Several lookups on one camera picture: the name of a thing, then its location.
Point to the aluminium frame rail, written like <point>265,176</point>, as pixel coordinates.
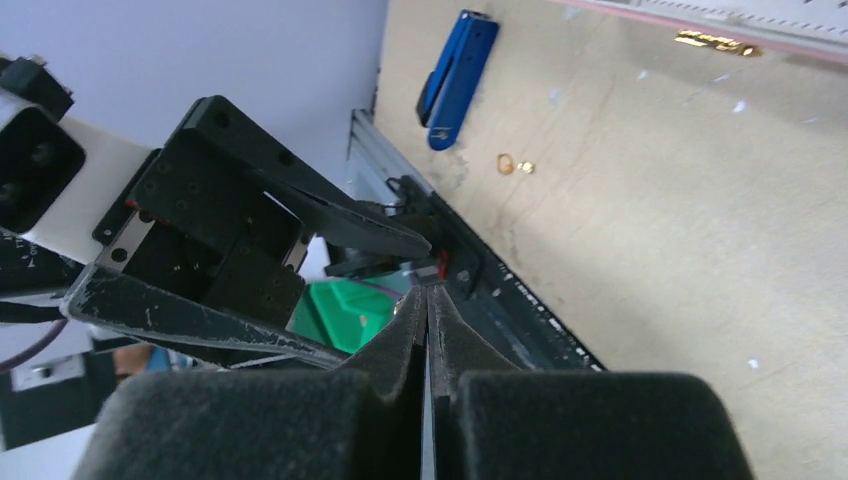
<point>372,159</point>

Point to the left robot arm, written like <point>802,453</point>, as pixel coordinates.
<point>34,280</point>

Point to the blue stapler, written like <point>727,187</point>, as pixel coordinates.
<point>448,90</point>

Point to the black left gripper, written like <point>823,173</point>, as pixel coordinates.
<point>218,240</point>

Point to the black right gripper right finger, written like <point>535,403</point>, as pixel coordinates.
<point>493,420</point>

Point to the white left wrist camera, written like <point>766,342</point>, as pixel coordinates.
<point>59,176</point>

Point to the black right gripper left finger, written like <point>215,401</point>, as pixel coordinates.
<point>361,420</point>

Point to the green bin outside cell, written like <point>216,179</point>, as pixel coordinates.
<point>344,314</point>

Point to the pink jewelry box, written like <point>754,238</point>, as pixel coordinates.
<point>816,28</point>

